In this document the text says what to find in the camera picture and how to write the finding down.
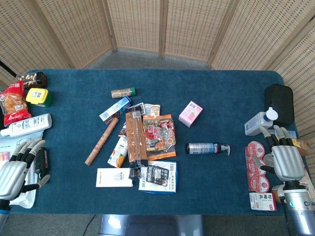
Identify green capped spice jar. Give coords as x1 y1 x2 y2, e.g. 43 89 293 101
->
111 87 137 99

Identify black pole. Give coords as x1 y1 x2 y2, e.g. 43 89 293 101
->
0 59 18 77

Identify dark pump spray bottle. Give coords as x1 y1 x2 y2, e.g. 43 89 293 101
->
185 142 231 156

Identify woven bamboo folding screen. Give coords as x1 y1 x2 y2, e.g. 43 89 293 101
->
0 0 315 160

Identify white lotion bottle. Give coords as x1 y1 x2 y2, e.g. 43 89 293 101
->
0 113 53 138

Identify red bag of biscuits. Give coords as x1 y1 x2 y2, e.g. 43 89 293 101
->
0 80 32 127

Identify black red handheld device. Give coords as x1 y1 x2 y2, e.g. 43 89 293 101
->
34 147 50 183

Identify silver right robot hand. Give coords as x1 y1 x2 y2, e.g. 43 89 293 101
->
253 124 307 183

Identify small orange box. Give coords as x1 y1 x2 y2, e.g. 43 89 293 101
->
271 184 286 203

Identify black zip pouch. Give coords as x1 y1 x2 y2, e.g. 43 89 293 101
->
264 84 295 126

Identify yellow lidded green container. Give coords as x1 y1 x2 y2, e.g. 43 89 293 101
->
25 88 53 108

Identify red white milk carton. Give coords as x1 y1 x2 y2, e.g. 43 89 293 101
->
249 192 278 211

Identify orange juice carton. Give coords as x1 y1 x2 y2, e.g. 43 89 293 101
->
107 136 129 169

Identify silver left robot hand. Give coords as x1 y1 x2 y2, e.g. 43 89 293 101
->
0 137 51 201

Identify long brown paper tube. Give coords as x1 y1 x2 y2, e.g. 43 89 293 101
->
84 117 120 166

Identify blue toothpaste box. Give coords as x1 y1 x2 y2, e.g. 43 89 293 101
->
99 96 132 123

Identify small beige snack packet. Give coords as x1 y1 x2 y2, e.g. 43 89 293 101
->
144 103 161 117

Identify pink cardboard box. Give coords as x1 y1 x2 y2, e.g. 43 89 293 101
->
178 100 204 128

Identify blue white electronics package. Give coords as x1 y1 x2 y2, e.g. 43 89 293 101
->
138 160 178 194

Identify yellow orange box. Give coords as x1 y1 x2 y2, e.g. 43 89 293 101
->
289 137 312 156

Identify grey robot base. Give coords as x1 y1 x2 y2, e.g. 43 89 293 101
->
98 214 205 236

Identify red lidded cup pack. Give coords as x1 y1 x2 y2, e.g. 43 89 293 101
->
244 140 272 193

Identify red orange snack bag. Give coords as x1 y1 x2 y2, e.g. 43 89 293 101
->
142 114 177 158

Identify long brown wrapped pack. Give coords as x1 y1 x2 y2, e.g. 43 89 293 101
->
125 106 149 168

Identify white flat cardboard box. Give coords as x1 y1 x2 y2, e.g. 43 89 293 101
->
95 168 134 188

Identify clear bottle white cap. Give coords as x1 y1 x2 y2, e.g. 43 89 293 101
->
244 107 279 137

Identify black floor cable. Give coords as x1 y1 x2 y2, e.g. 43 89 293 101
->
84 214 97 236

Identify blue table cloth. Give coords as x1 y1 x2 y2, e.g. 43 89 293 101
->
10 68 310 216

